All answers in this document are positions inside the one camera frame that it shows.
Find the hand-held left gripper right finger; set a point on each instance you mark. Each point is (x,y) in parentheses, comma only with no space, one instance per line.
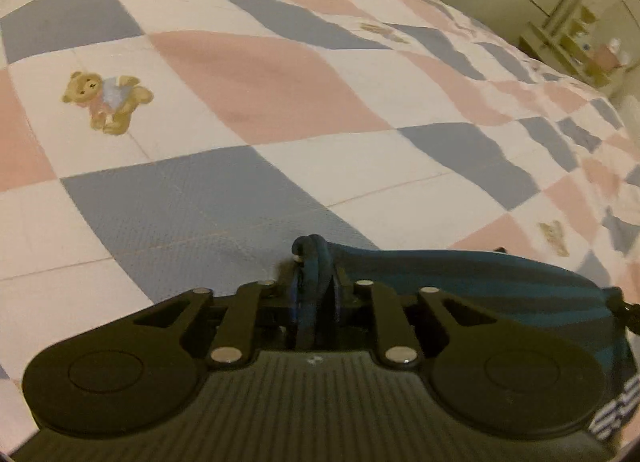
(390,322)

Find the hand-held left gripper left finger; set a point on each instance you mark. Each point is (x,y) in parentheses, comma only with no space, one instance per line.
(245,322)

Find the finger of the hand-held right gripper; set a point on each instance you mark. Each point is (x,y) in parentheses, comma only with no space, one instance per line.
(627,312)

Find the striped knit sweater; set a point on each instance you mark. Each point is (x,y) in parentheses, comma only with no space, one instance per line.
(475,287)

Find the white pillow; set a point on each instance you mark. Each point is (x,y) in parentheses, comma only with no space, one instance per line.
(629,109)

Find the checked bear print quilt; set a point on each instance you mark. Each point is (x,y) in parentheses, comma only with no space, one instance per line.
(250,116)

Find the pink box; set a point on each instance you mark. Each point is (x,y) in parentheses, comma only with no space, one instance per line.
(606,60)

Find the cream shelf unit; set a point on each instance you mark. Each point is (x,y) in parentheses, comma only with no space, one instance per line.
(560,46)

